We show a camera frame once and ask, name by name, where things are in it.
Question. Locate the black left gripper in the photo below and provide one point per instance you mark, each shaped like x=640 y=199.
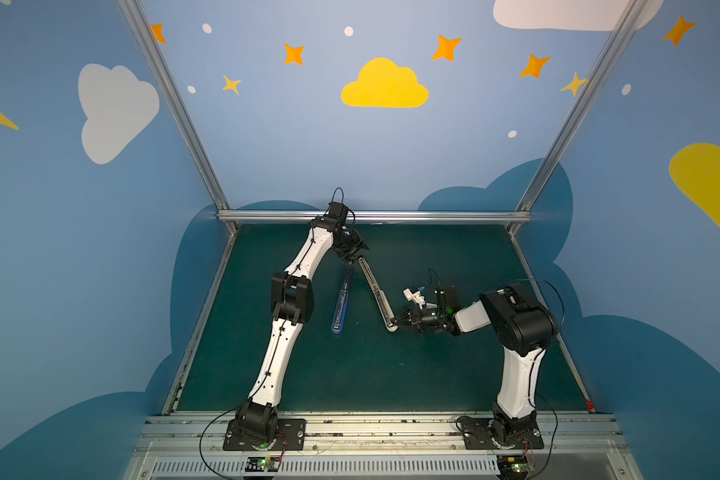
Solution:
x=350 y=248

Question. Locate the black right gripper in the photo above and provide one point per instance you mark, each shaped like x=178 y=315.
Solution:
x=417 y=318

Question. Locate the beige black stapler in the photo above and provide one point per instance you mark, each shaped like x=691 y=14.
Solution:
x=379 y=296

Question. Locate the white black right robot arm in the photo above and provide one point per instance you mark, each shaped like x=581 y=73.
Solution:
x=523 y=326

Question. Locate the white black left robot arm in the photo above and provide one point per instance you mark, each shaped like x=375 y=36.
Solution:
x=292 y=304

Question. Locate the aluminium back crossbar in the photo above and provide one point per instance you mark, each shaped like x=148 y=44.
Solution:
x=424 y=217

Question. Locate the right green circuit board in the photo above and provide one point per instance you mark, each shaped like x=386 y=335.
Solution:
x=512 y=468

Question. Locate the green circuit board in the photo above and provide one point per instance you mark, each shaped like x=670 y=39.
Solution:
x=262 y=465
x=512 y=468

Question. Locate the left green circuit board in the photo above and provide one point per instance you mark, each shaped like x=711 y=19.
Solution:
x=262 y=465

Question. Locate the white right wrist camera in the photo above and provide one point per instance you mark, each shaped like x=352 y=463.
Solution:
x=415 y=296

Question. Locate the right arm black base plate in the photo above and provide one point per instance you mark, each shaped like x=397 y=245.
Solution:
x=500 y=433

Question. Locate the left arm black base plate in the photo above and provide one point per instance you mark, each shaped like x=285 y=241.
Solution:
x=270 y=435

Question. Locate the aluminium front rail frame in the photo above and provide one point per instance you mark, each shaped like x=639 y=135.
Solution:
x=373 y=445

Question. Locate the left aluminium frame post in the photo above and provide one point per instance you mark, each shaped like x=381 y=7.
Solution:
x=136 y=17

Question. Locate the aluminium frame post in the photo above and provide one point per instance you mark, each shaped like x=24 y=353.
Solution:
x=136 y=17
x=616 y=44

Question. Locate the right aluminium frame post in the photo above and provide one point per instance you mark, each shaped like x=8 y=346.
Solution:
x=616 y=44

